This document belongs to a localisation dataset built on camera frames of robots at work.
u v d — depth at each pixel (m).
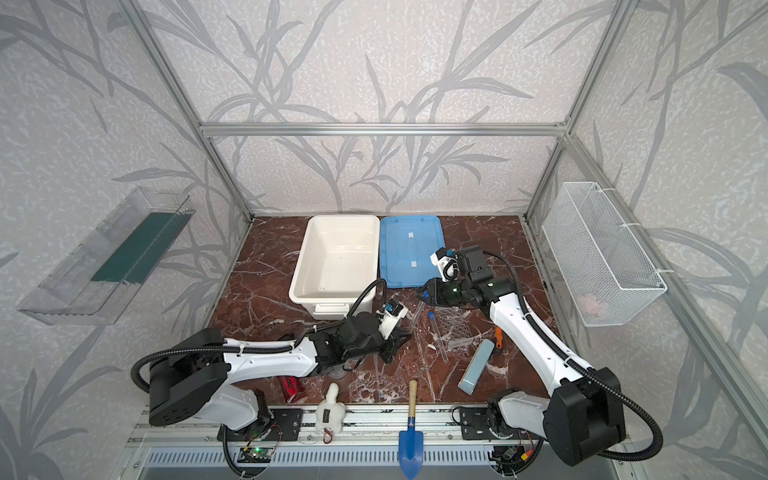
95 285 0.63
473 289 0.60
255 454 0.71
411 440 0.72
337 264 1.05
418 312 0.78
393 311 0.69
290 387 0.76
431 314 0.91
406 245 1.12
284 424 0.74
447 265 0.72
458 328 0.89
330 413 0.72
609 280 0.60
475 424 0.73
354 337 0.61
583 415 0.39
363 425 0.75
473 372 0.79
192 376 0.42
